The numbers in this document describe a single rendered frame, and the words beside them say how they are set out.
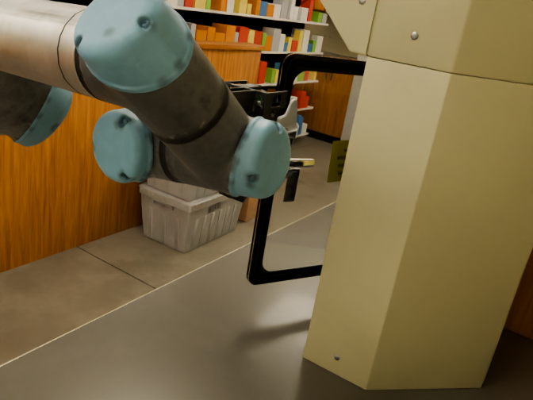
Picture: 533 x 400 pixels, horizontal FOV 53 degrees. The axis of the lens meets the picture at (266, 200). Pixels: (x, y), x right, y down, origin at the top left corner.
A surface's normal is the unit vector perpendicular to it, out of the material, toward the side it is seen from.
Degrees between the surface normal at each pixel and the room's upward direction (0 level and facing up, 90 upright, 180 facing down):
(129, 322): 0
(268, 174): 82
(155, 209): 96
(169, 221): 96
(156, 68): 104
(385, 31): 90
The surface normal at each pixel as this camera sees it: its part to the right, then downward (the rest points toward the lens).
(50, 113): 0.75, 0.39
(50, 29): -0.48, -0.27
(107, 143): -0.54, 0.22
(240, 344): 0.15, -0.93
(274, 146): 0.84, 0.18
